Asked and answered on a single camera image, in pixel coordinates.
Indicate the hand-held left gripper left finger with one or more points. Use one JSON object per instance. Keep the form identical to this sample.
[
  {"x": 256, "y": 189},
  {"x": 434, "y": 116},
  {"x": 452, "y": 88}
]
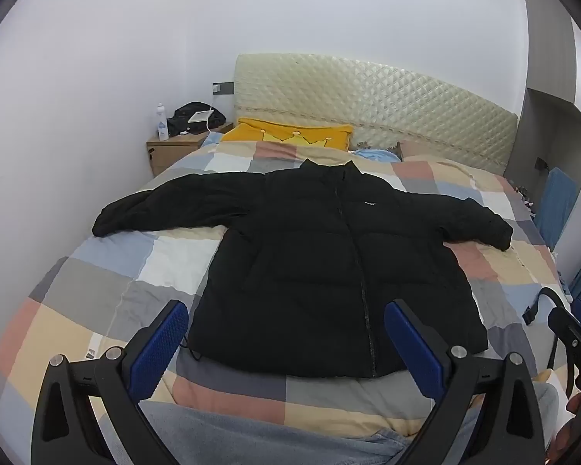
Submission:
[{"x": 157, "y": 348}]

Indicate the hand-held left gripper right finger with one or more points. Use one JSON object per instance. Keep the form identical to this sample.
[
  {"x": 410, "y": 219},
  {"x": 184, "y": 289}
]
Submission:
[{"x": 414, "y": 348}]

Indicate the black puffer jacket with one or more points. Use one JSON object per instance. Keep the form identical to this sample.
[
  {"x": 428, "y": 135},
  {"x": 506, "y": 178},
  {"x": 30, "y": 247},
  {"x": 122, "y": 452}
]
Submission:
[{"x": 310, "y": 261}]

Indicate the person's right hand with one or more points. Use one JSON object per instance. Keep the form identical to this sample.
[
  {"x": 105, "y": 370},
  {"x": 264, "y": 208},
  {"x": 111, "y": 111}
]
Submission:
[{"x": 569, "y": 426}]

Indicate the checkered patchwork blanket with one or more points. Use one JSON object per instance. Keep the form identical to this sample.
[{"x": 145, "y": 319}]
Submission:
[{"x": 101, "y": 324}]

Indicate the blue hanging cloth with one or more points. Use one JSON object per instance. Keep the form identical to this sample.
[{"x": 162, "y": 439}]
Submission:
[{"x": 557, "y": 203}]

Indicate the person's grey jeans legs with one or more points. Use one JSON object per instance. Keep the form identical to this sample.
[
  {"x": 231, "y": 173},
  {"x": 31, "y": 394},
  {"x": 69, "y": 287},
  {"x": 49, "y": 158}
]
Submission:
[{"x": 251, "y": 438}]

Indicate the wooden nightstand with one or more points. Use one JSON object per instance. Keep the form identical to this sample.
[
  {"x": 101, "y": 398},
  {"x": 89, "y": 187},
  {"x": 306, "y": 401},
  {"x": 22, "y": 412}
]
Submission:
[{"x": 174, "y": 152}]

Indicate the light blue pillow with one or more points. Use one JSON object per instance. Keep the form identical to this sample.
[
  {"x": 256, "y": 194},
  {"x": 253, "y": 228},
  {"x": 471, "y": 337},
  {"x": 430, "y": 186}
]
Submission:
[{"x": 377, "y": 155}]

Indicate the pink pillow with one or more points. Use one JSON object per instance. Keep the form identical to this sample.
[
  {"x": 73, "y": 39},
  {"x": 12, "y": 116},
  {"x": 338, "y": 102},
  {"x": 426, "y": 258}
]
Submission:
[{"x": 423, "y": 151}]

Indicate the white plastic bottle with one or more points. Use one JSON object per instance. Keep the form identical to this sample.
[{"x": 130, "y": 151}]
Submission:
[{"x": 162, "y": 123}]

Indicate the black bag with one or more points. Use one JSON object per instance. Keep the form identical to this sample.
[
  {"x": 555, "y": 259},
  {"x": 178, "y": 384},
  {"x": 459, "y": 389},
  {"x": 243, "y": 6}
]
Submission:
[{"x": 184, "y": 123}]

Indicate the white flat device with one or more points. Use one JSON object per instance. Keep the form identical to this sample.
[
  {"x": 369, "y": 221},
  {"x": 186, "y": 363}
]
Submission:
[{"x": 199, "y": 116}]

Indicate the yellow crown pillow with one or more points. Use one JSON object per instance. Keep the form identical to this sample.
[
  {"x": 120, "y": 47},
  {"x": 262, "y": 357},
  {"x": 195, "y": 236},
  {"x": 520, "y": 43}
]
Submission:
[{"x": 271, "y": 131}]

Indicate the cream quilted headboard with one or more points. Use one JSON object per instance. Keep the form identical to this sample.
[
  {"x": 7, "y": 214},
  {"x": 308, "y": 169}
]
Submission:
[{"x": 368, "y": 97}]

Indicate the grey wardrobe cabinet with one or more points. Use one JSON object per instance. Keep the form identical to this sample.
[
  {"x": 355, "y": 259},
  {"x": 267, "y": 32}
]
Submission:
[{"x": 549, "y": 58}]

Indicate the grey wall socket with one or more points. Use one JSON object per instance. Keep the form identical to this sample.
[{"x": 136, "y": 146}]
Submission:
[{"x": 222, "y": 88}]

